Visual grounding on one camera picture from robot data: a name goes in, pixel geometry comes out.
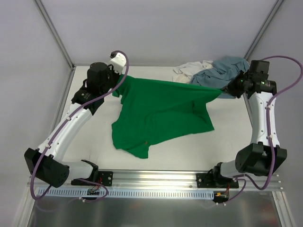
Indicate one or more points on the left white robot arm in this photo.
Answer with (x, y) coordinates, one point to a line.
(46, 162)

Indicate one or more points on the aluminium mounting rail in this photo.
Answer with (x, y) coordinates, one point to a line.
(142, 178)

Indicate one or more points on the left aluminium frame post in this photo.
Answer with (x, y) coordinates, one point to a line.
(51, 27)

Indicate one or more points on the blue-grey t-shirt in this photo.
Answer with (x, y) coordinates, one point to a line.
(222, 73)

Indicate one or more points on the white t-shirt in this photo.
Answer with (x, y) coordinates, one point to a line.
(185, 72)

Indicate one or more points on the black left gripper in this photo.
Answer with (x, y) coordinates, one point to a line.
(112, 79)

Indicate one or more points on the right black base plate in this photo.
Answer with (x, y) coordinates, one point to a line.
(209, 180)

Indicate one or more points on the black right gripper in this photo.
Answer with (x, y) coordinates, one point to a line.
(233, 85)

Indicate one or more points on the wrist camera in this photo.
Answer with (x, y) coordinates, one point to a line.
(259, 69)
(118, 61)

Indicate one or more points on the white slotted cable duct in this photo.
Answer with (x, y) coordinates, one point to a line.
(131, 193)

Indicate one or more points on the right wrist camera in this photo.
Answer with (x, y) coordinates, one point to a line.
(259, 69)

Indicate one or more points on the aluminium frame post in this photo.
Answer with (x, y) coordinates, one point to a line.
(269, 18)
(51, 27)

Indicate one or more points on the right aluminium frame post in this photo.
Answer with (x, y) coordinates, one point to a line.
(269, 18)

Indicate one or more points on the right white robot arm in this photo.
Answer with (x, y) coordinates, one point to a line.
(263, 156)

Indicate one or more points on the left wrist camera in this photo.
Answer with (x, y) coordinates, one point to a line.
(118, 61)

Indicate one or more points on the green t-shirt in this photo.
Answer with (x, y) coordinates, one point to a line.
(155, 111)

